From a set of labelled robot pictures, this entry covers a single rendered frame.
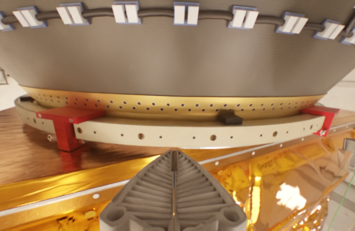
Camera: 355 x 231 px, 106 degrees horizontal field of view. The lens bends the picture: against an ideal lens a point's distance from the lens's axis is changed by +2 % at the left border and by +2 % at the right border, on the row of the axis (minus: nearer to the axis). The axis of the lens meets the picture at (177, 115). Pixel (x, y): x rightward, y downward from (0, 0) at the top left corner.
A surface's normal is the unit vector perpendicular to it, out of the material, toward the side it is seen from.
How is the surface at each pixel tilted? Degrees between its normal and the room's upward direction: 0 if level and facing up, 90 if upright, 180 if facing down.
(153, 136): 90
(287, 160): 136
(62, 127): 90
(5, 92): 90
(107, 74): 62
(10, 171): 180
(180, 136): 90
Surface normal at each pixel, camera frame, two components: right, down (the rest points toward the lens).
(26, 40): -0.28, 0.67
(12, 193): 0.40, 0.25
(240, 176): 0.28, -0.47
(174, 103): 0.00, 0.70
